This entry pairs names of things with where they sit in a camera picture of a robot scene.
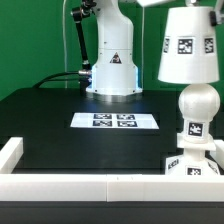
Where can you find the white front fence bar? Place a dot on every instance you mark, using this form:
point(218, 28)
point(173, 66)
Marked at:
point(110, 188)

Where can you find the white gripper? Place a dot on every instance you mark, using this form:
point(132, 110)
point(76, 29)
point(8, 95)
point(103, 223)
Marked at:
point(156, 2)

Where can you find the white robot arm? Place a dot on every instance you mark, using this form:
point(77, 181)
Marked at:
point(114, 75)

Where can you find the white lamp shade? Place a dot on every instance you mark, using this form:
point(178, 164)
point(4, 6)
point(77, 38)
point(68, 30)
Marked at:
point(189, 54)

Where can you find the white lamp base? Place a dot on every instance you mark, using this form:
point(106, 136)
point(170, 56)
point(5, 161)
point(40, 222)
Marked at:
point(193, 160)

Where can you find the white left fence bar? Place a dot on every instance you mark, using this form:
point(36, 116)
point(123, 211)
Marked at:
point(10, 155)

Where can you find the white marker sheet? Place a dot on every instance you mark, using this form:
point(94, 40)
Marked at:
point(114, 121)

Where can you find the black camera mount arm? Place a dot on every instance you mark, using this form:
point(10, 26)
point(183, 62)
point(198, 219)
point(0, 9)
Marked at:
point(78, 14)

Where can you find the white lamp bulb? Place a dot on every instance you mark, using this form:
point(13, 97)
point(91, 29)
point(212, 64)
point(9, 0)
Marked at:
point(198, 103)

